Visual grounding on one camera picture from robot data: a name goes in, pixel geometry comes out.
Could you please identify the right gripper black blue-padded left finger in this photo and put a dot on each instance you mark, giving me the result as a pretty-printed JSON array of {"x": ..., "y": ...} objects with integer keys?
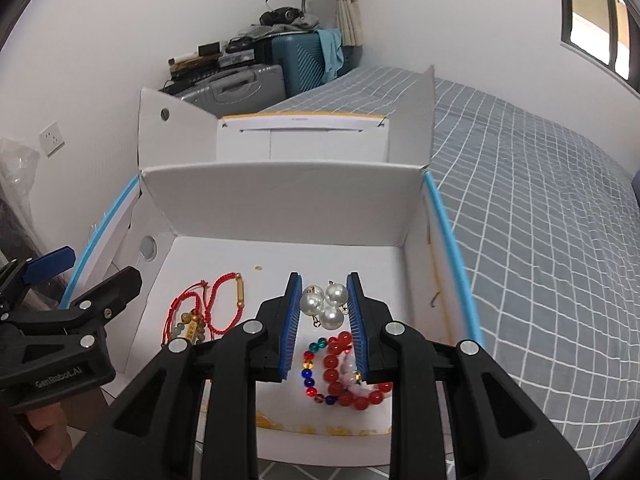
[{"x": 149, "y": 431}]

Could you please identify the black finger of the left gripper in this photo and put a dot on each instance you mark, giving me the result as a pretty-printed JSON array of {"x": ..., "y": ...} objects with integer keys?
[{"x": 100, "y": 294}]

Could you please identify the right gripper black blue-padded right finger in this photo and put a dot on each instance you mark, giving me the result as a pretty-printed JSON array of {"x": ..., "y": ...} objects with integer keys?
[{"x": 457, "y": 393}]

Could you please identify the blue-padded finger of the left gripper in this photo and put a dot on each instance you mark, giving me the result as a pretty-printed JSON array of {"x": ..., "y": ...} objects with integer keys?
[{"x": 19, "y": 277}]

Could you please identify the person's left hand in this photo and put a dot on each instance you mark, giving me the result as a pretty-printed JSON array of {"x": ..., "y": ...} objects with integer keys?
[{"x": 53, "y": 443}]

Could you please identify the clear plastic bag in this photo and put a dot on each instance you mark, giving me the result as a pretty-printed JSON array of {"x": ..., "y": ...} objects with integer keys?
[{"x": 18, "y": 172}]

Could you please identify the white cardboard box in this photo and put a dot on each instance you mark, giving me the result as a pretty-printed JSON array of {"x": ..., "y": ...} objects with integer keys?
[{"x": 223, "y": 210}]

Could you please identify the grey checked bed sheet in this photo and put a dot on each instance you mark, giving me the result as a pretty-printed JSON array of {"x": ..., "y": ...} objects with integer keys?
[{"x": 548, "y": 228}]

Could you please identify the grey suitcase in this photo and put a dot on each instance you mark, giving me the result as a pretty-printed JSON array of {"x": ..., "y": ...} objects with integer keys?
[{"x": 242, "y": 90}]

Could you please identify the blue striped folded duvet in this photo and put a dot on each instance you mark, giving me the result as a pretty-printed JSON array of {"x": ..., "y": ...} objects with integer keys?
[{"x": 635, "y": 183}]

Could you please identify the stack of dark items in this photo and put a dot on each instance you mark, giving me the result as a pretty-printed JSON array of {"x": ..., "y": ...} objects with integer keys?
[{"x": 216, "y": 58}]

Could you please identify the teal suitcase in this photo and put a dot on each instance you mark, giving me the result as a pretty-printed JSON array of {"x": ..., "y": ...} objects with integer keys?
[{"x": 300, "y": 56}]

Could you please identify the black headphones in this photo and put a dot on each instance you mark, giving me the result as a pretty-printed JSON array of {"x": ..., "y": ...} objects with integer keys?
[{"x": 285, "y": 15}]

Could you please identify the light blue cloth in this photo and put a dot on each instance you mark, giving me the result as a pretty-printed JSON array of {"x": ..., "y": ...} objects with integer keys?
[{"x": 333, "y": 56}]

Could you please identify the dark framed window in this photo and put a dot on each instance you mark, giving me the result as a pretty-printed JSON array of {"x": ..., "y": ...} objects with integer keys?
[{"x": 607, "y": 31}]

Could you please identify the beige left curtain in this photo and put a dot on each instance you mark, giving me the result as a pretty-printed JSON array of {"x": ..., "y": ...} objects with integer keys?
[{"x": 348, "y": 20}]

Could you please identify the white wall socket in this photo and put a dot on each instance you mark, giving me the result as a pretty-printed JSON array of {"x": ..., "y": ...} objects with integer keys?
[{"x": 51, "y": 139}]

